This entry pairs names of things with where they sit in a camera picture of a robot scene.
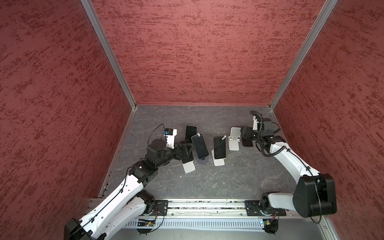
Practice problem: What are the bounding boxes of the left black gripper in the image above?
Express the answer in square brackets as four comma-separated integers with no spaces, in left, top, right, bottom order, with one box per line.
[156,141,194,168]

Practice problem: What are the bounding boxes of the right circuit board with wires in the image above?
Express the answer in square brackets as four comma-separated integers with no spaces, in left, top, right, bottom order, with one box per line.
[263,212,279,235]

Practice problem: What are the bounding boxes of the white phone stand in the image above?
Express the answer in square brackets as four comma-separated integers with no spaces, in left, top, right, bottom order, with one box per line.
[212,150,225,167]
[229,127,241,151]

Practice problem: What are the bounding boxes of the front left white stand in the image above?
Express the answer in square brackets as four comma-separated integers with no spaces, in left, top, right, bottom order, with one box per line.
[183,161,196,174]

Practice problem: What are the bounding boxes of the left circuit board with wires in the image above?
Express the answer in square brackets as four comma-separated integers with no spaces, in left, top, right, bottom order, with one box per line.
[137,208,165,235]

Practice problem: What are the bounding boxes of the left aluminium corner post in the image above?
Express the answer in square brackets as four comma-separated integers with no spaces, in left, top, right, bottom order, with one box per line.
[81,0,137,111]

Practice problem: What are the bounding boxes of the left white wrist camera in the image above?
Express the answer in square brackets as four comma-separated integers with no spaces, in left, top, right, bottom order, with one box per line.
[164,128,177,149]

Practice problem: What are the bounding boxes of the back black phone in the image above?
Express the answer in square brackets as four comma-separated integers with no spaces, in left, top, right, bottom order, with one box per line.
[185,125,198,141]

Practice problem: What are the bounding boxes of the round dark purple stand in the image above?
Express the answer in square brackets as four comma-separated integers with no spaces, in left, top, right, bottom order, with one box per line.
[197,156,210,165]

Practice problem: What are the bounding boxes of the circuit board with wires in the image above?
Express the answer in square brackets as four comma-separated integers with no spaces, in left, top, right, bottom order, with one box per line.
[263,212,279,235]
[137,208,165,235]

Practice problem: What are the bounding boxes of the tilted black phone with tag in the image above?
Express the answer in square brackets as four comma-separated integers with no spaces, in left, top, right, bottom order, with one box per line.
[191,133,209,160]

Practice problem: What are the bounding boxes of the aluminium front rail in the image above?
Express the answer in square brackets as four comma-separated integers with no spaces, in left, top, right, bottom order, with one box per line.
[86,197,328,219]

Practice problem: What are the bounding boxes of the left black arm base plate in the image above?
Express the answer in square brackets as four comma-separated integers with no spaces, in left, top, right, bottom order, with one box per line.
[143,200,169,217]

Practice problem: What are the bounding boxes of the right aluminium corner post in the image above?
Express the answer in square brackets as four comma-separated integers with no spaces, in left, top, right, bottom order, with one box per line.
[269,0,338,112]

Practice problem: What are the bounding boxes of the aluminium corner post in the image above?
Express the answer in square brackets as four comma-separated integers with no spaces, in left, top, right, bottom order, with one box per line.
[81,0,137,111]
[269,0,338,112]

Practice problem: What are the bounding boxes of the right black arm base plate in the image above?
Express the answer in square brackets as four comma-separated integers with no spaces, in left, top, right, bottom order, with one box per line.
[245,200,287,217]

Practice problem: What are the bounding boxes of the black phone with tag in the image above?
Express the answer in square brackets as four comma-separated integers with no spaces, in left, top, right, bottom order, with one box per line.
[213,136,227,160]
[191,133,209,160]

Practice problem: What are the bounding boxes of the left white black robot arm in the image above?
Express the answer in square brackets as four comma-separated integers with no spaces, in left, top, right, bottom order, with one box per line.
[64,139,194,240]

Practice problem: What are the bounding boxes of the white slotted cable duct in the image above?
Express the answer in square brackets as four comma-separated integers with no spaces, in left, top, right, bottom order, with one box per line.
[123,218,264,232]

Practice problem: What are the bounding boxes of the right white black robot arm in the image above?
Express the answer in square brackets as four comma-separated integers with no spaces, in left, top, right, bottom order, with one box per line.
[241,111,337,218]

